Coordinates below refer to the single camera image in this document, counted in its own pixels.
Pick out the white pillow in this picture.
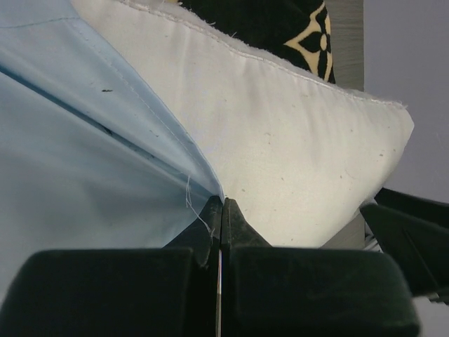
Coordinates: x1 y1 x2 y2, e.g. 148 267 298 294
74 1 414 248

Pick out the black floral patterned cloth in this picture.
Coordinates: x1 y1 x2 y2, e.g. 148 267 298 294
179 0 335 84

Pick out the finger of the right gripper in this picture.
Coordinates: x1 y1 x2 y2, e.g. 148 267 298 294
360 188 448 302

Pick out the light blue pillowcase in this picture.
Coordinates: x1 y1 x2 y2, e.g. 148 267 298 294
1 1 222 293

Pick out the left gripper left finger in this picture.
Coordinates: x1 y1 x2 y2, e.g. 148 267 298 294
164 196 223 269

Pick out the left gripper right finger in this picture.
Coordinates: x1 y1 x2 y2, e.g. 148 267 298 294
220 198 270 251

